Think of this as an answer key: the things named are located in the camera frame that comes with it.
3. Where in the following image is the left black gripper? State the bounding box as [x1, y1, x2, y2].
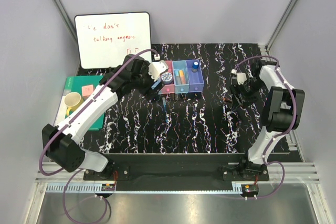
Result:
[132, 61, 165, 100]

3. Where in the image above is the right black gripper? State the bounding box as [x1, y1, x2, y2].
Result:
[229, 77, 265, 112]

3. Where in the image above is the blue white tape roll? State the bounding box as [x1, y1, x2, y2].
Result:
[160, 72, 173, 85]

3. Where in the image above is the pink bin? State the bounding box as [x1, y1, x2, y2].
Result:
[159, 61, 175, 94]

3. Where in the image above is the thin blue pen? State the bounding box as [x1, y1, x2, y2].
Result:
[162, 97, 170, 124]

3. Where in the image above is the blue white marker pen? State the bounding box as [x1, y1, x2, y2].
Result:
[174, 70, 181, 85]

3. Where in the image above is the teal blue bin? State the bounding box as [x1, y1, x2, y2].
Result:
[173, 60, 190, 94]

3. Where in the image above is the orange highlighter pen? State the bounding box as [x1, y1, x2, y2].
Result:
[178, 69, 186, 84]

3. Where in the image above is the purple bin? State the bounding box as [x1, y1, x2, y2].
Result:
[186, 60, 204, 93]

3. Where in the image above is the grey blue glue stick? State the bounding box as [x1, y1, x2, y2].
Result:
[192, 61, 200, 73]

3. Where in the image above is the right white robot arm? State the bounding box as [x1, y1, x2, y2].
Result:
[228, 56, 305, 180]

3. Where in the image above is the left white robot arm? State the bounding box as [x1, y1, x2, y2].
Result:
[39, 53, 169, 180]

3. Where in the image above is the black marbled table mat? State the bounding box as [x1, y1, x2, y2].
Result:
[79, 43, 268, 154]

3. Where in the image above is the white dry-erase board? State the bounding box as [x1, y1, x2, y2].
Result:
[74, 12, 151, 69]

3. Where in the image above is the pink eraser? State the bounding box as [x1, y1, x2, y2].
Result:
[81, 84, 95, 98]

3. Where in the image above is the green notebook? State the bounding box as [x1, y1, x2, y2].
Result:
[54, 76, 102, 124]

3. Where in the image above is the yellow cream mug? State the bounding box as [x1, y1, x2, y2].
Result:
[65, 92, 84, 116]

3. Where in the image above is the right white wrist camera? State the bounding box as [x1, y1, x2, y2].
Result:
[230, 69, 247, 86]

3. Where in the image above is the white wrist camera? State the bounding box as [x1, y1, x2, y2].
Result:
[230, 69, 247, 86]
[148, 60, 169, 81]

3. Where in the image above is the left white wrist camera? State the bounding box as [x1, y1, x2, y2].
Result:
[148, 60, 169, 81]

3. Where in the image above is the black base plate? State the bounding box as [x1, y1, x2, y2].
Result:
[83, 154, 269, 193]

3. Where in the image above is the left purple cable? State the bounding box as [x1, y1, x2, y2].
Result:
[38, 49, 161, 222]

